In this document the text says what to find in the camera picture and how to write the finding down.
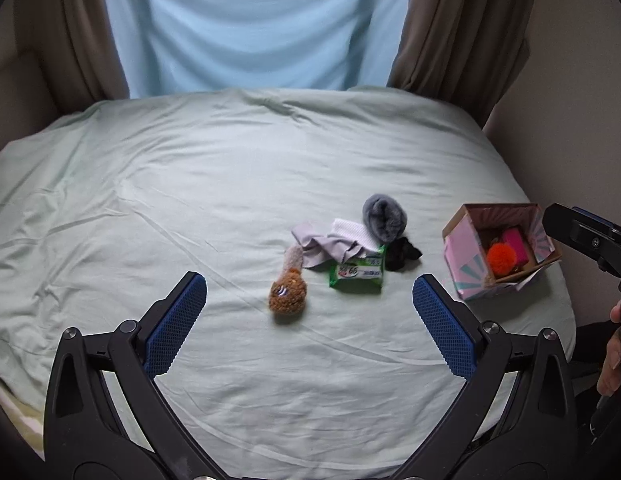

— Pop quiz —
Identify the grey rolled sock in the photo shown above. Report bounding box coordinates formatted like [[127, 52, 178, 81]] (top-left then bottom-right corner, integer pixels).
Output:
[[362, 193, 408, 242]]

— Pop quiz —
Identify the beige fuzzy sock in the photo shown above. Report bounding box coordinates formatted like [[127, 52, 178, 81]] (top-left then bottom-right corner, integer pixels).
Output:
[[281, 245, 305, 275]]

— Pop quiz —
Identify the brown curtain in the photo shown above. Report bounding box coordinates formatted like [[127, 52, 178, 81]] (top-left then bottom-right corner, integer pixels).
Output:
[[387, 0, 534, 128], [58, 0, 131, 102]]

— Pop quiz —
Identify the orange pompom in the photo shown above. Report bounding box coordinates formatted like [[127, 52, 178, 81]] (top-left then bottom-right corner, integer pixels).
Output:
[[487, 243, 516, 277]]

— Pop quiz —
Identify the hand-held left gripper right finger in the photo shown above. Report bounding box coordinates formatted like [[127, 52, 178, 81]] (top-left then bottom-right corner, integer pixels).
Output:
[[391, 273, 577, 480]]

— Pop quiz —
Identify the pink block in box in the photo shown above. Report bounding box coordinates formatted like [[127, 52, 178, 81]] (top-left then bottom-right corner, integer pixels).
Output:
[[501, 228, 530, 267]]

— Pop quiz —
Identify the lavender cloth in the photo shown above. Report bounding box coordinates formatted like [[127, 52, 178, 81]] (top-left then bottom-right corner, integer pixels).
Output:
[[291, 222, 364, 271]]

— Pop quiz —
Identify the green tissue packet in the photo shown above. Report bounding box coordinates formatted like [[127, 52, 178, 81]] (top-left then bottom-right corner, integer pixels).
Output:
[[329, 252, 386, 292]]

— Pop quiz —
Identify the light green bed sheet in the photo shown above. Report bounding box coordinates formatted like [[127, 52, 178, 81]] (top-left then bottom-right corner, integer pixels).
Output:
[[0, 86, 577, 480]]

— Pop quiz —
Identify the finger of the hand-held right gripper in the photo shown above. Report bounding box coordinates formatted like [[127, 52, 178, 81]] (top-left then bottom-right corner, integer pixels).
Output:
[[543, 203, 621, 277], [573, 206, 621, 247]]

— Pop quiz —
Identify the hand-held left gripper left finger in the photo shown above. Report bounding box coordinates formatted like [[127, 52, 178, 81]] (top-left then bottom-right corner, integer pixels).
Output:
[[43, 271, 226, 480]]

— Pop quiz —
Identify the person's right hand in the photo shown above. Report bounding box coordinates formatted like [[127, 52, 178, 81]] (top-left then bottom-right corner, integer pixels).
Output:
[[596, 300, 621, 398]]

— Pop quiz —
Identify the pale yellow blanket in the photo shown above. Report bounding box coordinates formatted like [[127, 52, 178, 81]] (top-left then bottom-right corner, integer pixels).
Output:
[[0, 370, 46, 461]]

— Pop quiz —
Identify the person's dark clothing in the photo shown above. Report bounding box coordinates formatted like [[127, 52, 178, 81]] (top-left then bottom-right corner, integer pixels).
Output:
[[571, 319, 616, 413]]

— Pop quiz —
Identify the black sock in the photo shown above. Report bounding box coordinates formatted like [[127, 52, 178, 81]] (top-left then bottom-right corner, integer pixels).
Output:
[[385, 236, 423, 272]]

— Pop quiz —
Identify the pink cardboard box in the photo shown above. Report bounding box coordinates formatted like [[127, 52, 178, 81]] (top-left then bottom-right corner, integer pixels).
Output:
[[442, 202, 562, 301]]

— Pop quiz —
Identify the white cloth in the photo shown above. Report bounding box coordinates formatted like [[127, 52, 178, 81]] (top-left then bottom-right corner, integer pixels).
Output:
[[329, 218, 386, 256]]

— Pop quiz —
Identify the brown plush toy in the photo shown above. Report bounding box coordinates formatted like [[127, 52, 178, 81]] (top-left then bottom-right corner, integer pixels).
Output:
[[269, 268, 308, 317]]

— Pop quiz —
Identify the light blue curtain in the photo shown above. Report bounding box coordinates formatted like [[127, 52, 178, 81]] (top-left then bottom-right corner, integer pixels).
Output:
[[101, 0, 416, 100]]

